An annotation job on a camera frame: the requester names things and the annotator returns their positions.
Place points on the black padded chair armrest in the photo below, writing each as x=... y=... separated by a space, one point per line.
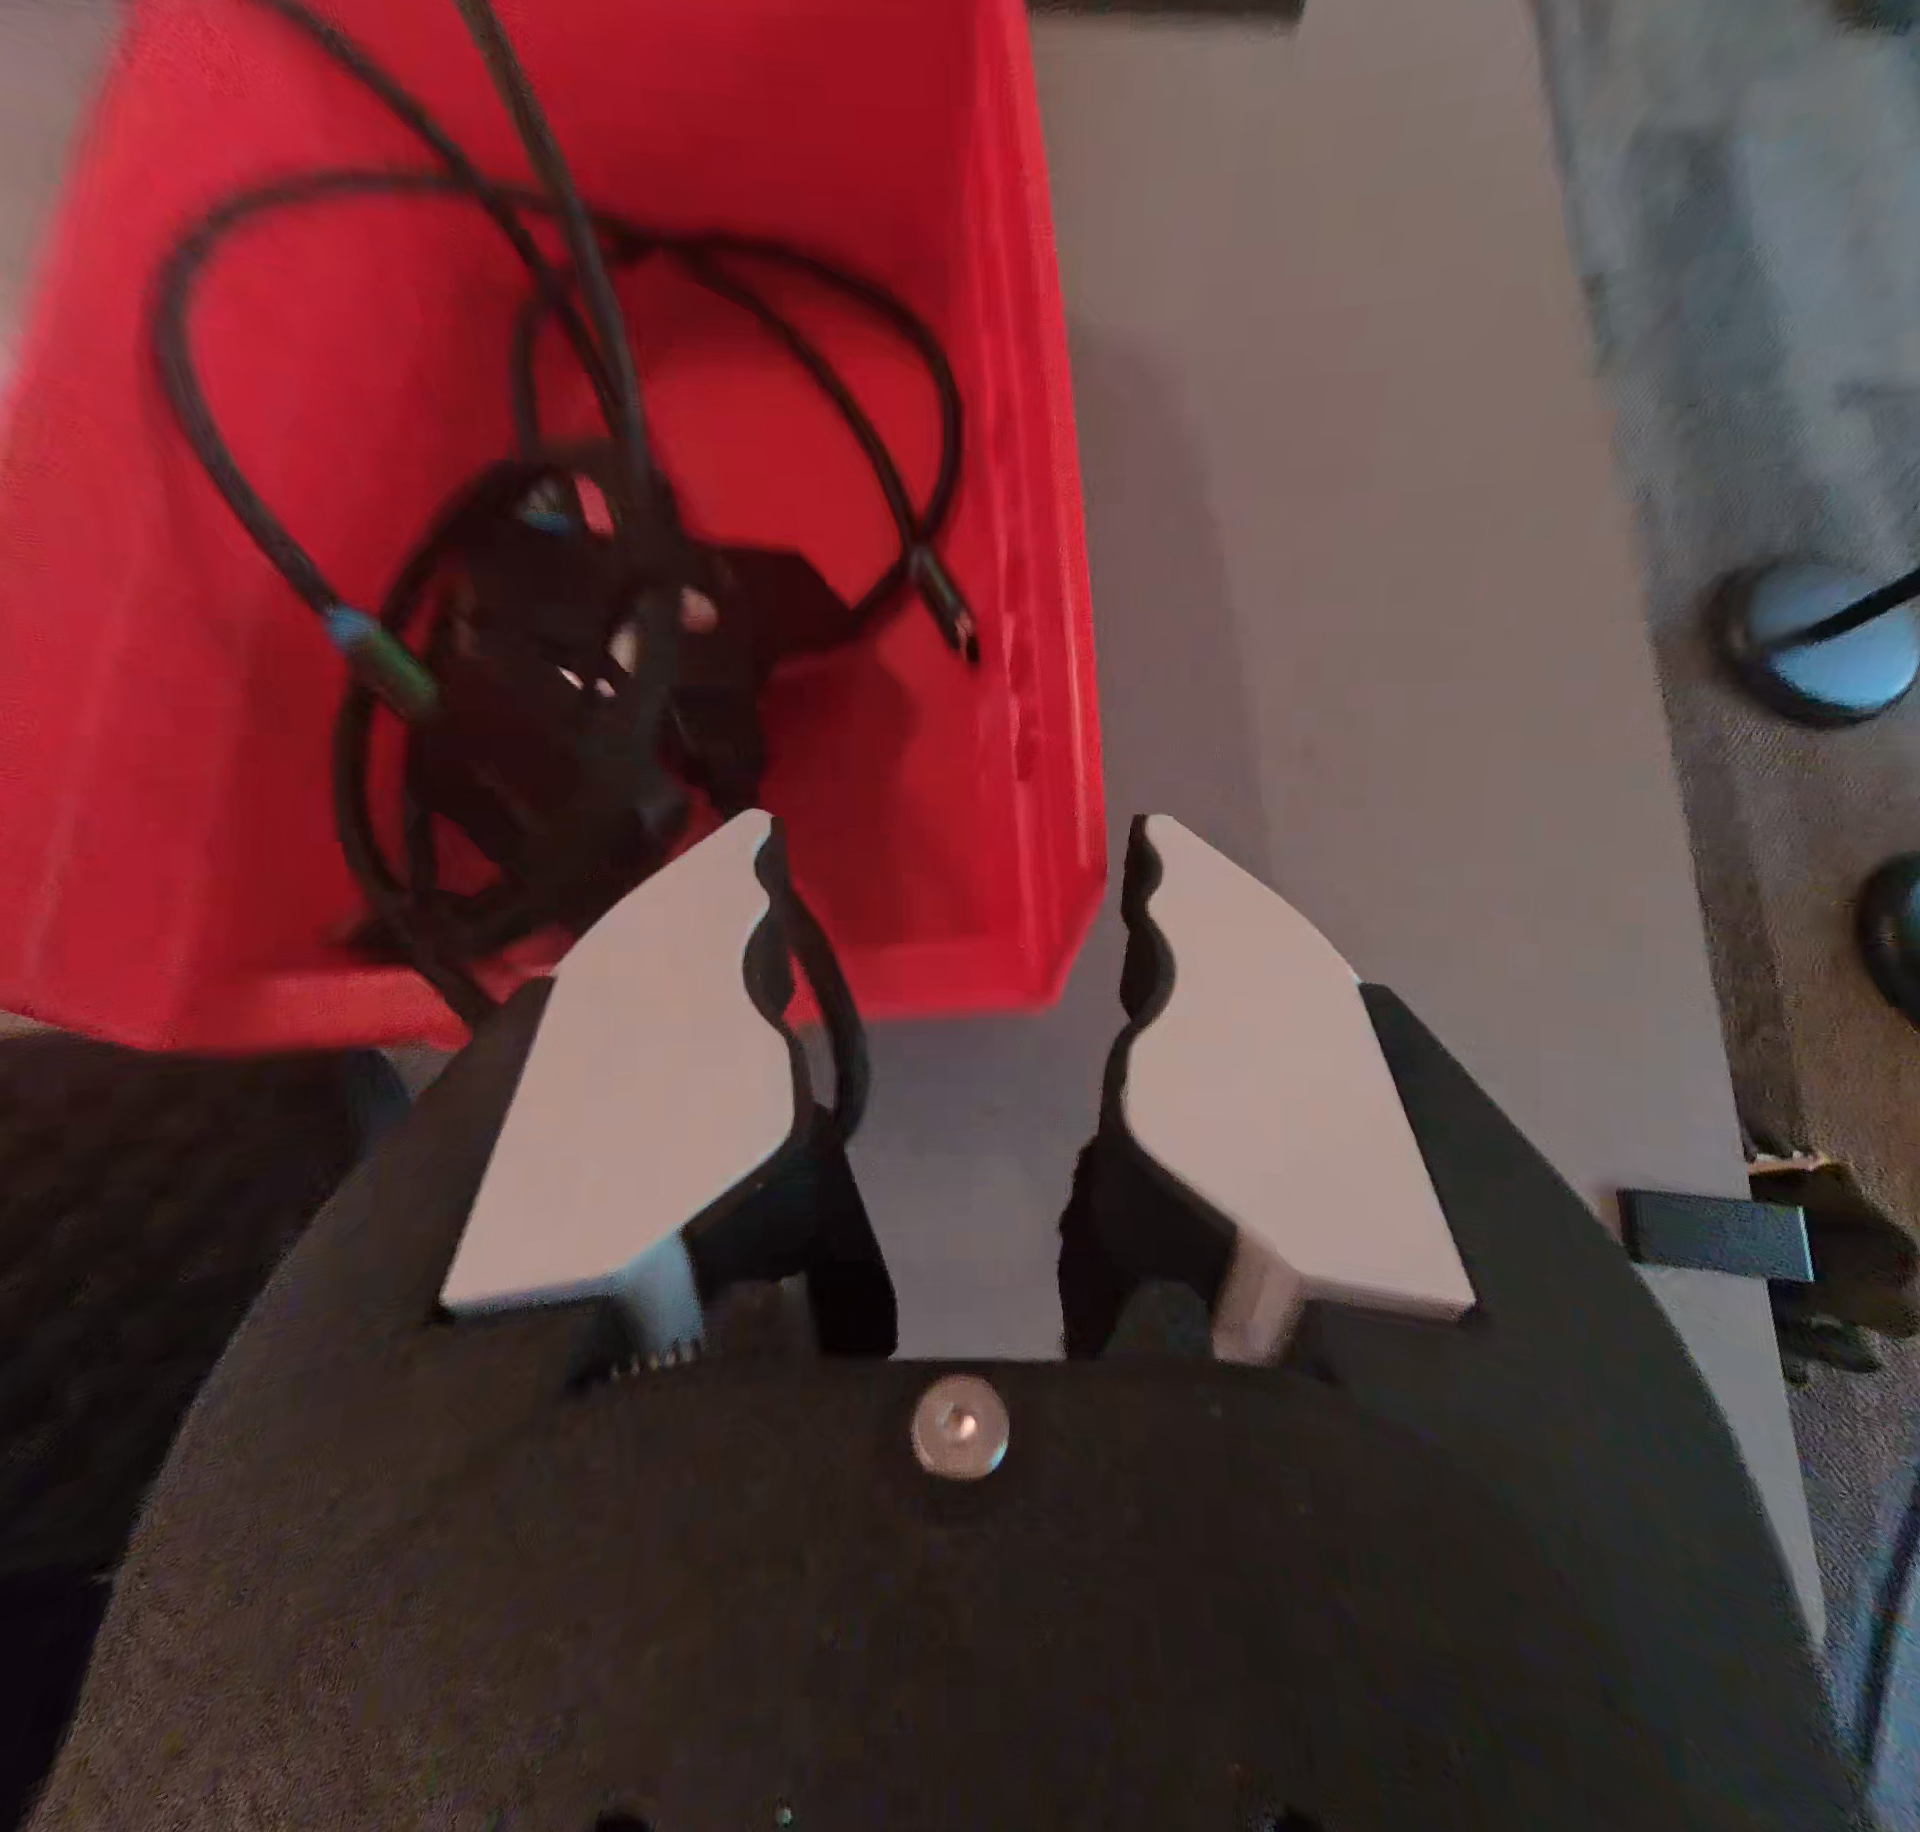
x=151 y=1264

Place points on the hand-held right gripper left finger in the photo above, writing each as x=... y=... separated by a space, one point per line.
x=647 y=1084

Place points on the black hdmi switch box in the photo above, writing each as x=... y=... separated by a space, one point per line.
x=569 y=710

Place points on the red plastic bin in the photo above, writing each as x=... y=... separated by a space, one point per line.
x=840 y=110

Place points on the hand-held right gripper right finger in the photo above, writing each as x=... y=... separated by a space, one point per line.
x=1276 y=1097

